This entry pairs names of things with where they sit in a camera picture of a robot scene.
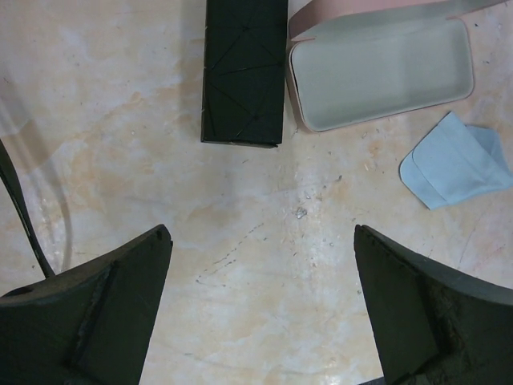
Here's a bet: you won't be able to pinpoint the black glasses case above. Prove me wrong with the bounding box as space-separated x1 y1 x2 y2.
201 0 289 148

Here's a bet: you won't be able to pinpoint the black sunglasses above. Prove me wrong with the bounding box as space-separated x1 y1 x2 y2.
0 143 55 278

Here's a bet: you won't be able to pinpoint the pink glasses case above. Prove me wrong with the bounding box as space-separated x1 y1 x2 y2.
288 1 491 132

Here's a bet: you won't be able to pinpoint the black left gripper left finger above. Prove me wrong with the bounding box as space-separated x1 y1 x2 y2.
1 225 173 384

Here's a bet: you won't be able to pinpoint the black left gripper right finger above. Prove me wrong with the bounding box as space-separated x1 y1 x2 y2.
353 225 512 384

